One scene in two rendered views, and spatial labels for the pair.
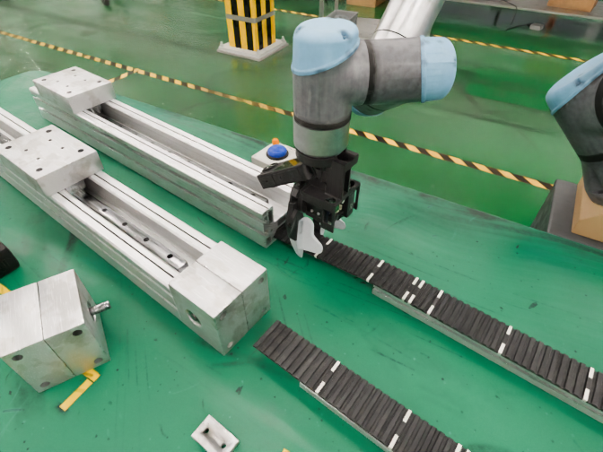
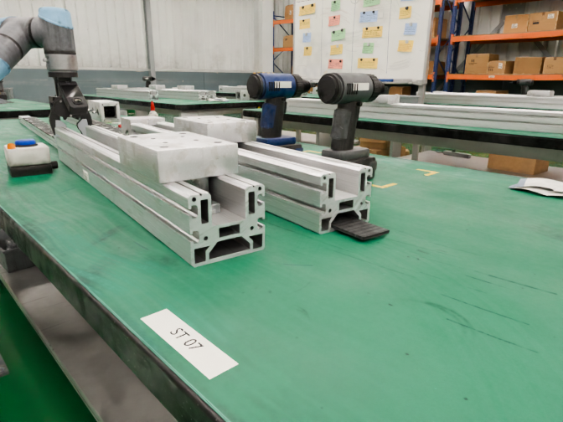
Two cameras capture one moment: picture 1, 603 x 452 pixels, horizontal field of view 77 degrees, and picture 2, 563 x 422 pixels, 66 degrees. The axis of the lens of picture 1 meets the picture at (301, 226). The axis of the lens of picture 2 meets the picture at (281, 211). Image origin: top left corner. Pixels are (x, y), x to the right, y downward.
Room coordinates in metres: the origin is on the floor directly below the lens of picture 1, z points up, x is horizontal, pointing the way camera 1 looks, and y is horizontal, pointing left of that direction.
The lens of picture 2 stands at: (1.44, 0.86, 0.99)
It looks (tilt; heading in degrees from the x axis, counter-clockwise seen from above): 17 degrees down; 196
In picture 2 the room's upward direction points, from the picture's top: straight up
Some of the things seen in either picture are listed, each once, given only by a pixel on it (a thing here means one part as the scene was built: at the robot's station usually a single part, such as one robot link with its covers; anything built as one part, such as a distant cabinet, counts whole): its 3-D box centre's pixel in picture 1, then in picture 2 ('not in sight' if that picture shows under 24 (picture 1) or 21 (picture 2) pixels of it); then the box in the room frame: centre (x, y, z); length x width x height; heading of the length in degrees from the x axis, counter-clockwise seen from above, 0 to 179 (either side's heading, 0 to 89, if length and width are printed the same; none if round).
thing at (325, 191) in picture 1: (323, 182); (65, 95); (0.46, -0.03, 0.94); 0.09 x 0.08 x 0.12; 53
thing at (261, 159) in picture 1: (275, 167); (32, 157); (0.68, 0.06, 0.81); 0.10 x 0.08 x 0.06; 143
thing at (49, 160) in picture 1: (52, 164); (214, 135); (0.60, 0.47, 0.87); 0.16 x 0.11 x 0.07; 53
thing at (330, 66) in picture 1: (326, 73); (56, 31); (0.46, -0.03, 1.10); 0.09 x 0.08 x 0.11; 97
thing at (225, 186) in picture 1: (144, 144); (125, 167); (0.75, 0.35, 0.82); 0.80 x 0.10 x 0.09; 53
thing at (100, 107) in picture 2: not in sight; (104, 111); (-0.34, -0.55, 0.83); 0.11 x 0.10 x 0.10; 146
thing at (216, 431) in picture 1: (214, 438); not in sight; (0.16, 0.10, 0.78); 0.05 x 0.03 x 0.01; 54
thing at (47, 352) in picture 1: (66, 325); not in sight; (0.28, 0.32, 0.83); 0.11 x 0.10 x 0.10; 120
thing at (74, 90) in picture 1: (76, 94); (176, 163); (0.90, 0.55, 0.87); 0.16 x 0.11 x 0.07; 53
